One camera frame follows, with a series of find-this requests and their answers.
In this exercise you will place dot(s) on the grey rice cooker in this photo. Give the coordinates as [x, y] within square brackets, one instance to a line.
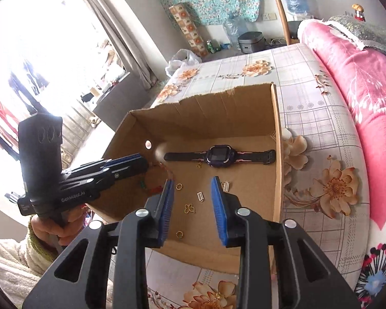
[251, 42]

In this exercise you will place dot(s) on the white wall outlet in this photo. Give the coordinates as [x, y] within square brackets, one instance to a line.
[270, 16]

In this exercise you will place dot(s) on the black purple smart watch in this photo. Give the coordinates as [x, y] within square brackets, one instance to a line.
[217, 156]

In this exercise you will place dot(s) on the white plastic bag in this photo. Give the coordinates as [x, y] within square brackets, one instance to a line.
[183, 61]

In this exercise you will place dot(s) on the orange patterned roll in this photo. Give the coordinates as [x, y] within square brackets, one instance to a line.
[188, 29]

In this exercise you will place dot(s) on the pink floral blanket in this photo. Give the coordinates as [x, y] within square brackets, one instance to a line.
[357, 80]

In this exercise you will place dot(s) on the person's left hand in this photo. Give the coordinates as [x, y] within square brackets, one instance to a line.
[51, 230]

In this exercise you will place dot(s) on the gold butterfly charm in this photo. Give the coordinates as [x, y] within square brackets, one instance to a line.
[190, 206]

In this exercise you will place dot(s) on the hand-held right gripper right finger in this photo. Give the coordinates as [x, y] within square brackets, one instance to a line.
[219, 212]

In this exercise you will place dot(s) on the brown cardboard box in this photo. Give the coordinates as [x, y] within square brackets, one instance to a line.
[212, 119]

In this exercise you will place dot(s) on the person's left forearm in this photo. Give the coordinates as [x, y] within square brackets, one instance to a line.
[6, 264]

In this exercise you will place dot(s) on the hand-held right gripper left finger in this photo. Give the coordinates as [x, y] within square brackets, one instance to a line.
[167, 212]

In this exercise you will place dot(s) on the clear water jug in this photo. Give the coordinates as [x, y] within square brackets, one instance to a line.
[236, 29]

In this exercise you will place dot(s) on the wooden chair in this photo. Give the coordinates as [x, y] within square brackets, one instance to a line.
[281, 13]

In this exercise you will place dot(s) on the small figurine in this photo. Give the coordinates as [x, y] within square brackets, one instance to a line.
[358, 10]

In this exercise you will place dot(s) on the grey curtain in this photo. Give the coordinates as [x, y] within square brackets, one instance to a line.
[122, 32]

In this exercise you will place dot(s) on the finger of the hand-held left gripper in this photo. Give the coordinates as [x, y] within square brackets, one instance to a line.
[128, 173]
[125, 160]

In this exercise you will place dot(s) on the grey patterned cushion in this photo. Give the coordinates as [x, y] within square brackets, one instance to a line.
[360, 30]

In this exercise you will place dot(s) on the dark cabinet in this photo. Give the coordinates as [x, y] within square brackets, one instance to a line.
[115, 103]

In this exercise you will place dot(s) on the green can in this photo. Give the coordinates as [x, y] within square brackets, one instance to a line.
[211, 46]

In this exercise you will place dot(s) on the floral table cover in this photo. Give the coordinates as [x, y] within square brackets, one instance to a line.
[308, 119]

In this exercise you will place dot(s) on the gold abacus charm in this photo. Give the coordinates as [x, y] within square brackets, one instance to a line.
[200, 197]
[226, 187]

